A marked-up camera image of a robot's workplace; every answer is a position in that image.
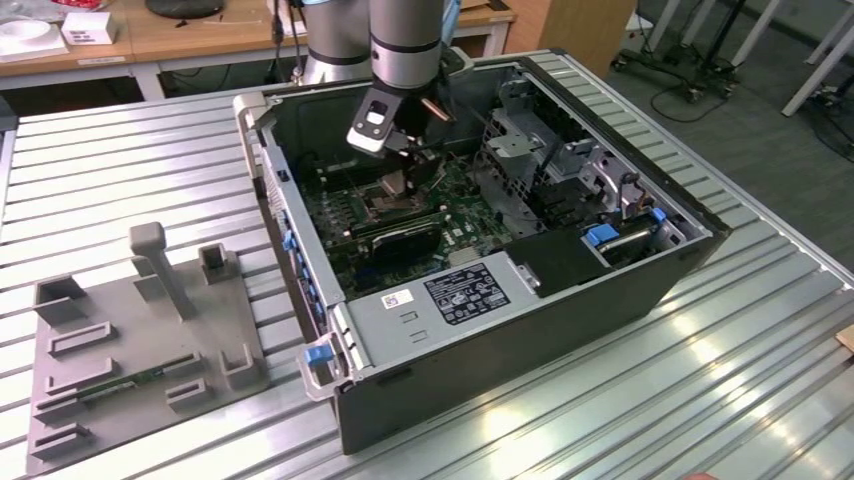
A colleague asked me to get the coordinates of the wooden cabinet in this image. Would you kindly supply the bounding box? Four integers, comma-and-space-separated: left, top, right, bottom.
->
513, 0, 639, 81

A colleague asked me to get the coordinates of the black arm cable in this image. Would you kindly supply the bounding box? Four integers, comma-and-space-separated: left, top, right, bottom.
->
268, 0, 286, 86

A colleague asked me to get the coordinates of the green motherboard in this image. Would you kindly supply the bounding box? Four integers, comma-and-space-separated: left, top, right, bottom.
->
296, 149, 542, 296

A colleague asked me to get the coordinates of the silver CPU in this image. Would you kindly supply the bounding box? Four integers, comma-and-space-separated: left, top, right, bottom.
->
378, 168, 419, 200

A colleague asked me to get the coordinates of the black wheeled stand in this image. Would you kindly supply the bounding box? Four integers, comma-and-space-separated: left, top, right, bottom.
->
610, 0, 743, 104

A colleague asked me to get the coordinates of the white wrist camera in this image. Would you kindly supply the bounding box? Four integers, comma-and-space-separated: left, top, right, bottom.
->
344, 87, 407, 160

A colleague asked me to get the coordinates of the grey parts rack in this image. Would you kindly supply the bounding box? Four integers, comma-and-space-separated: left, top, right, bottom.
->
24, 221, 272, 476

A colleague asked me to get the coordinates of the silver drive bracket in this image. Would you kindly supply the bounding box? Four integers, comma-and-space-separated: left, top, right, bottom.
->
557, 139, 655, 224

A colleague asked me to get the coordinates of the blue disk carrier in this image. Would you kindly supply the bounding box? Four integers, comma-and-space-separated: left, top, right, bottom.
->
578, 224, 619, 250

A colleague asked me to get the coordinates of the white cardboard box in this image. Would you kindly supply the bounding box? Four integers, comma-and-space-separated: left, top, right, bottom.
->
59, 12, 120, 46

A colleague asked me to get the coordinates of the black round base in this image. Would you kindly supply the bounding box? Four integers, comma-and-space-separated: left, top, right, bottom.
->
144, 0, 226, 18

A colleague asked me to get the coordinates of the CPU socket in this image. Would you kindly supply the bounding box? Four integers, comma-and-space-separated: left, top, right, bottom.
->
356, 179, 423, 224

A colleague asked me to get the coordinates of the white table leg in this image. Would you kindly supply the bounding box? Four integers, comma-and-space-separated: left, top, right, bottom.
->
730, 0, 783, 67
779, 19, 854, 119

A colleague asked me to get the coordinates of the black plastic shroud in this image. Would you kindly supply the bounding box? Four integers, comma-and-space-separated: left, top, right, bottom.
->
503, 232, 615, 300

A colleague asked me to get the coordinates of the dark wrist camera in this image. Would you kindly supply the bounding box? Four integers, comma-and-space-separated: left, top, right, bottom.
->
441, 47, 477, 72

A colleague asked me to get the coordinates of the wooden desk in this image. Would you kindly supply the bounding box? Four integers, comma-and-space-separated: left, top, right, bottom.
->
0, 0, 519, 104

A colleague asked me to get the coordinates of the silver drive cage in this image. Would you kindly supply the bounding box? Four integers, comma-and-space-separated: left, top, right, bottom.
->
474, 74, 606, 229

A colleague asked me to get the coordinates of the grey power supply unit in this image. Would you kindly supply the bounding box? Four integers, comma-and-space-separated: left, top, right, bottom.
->
331, 251, 543, 370

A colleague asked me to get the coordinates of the black graphics card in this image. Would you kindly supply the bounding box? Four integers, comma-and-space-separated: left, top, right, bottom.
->
368, 221, 443, 267

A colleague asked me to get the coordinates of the copper cable plug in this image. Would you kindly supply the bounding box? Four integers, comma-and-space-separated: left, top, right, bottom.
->
419, 97, 457, 124

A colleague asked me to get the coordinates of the black PC case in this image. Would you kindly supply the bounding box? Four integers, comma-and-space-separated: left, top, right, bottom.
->
231, 48, 734, 456

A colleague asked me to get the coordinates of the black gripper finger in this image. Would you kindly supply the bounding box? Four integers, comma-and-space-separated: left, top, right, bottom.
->
403, 151, 445, 198

